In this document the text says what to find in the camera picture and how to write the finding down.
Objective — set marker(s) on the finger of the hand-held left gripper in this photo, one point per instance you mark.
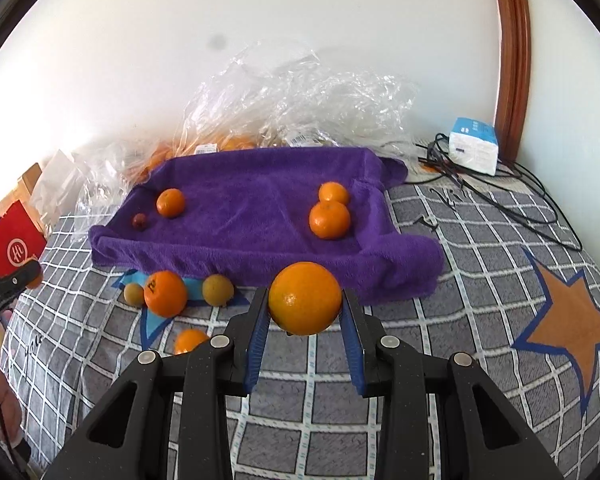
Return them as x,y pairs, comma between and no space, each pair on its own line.
15,280

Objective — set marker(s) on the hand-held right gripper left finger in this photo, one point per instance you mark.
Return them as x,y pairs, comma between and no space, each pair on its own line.
257,345

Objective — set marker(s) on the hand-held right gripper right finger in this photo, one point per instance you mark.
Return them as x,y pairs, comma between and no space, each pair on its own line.
354,345

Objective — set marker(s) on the orange mandarin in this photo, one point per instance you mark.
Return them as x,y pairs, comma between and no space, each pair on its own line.
305,298
329,219
190,342
333,192
170,203
35,282

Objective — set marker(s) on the small greenish fruit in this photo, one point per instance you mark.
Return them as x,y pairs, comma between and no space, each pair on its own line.
217,290
134,293

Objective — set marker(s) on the mandarin with black mark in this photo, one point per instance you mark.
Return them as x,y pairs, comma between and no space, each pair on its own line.
167,297

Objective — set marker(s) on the purple towel-lined tray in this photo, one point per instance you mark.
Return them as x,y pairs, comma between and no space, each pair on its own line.
250,210

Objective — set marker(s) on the small dark red fruit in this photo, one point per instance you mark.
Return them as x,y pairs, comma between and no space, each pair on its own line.
139,221

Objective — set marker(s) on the person's left forearm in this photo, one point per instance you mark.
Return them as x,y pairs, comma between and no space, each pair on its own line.
7,400

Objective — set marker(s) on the red paper bag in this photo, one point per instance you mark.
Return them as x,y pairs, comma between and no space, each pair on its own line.
10,245

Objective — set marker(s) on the brown cardboard box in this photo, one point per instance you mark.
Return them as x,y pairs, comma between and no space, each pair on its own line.
27,180

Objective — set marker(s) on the white plastic bag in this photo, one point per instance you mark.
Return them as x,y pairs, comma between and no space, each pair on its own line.
57,185

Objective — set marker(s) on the grey checked star tablecloth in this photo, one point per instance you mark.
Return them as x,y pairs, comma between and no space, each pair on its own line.
455,285

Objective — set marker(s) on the small crumpled clear bag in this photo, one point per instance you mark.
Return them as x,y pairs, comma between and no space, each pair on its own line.
107,180

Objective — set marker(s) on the pile of bagged mandarins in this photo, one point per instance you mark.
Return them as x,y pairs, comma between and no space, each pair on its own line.
230,142

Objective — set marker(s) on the blue white tissue pack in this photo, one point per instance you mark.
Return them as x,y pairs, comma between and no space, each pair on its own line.
472,147

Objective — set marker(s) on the large clear plastic bag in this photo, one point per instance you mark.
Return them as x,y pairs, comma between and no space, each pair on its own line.
330,95

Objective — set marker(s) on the brown wooden door frame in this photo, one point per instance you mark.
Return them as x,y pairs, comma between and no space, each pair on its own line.
512,60

